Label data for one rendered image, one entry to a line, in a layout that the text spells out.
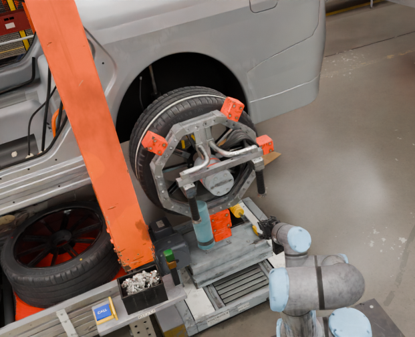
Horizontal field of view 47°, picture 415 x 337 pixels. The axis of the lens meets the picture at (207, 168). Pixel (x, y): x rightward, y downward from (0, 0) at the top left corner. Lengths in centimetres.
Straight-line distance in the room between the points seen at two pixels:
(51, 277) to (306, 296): 158
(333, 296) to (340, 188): 227
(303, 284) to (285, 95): 177
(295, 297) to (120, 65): 155
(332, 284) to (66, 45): 122
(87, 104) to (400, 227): 212
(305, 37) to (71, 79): 147
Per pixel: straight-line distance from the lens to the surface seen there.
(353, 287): 135
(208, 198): 255
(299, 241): 185
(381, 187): 356
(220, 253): 278
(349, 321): 190
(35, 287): 267
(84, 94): 191
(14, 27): 607
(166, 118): 224
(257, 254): 284
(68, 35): 184
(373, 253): 305
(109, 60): 247
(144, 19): 244
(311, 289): 131
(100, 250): 261
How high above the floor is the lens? 213
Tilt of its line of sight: 33 degrees down
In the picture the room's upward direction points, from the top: 11 degrees counter-clockwise
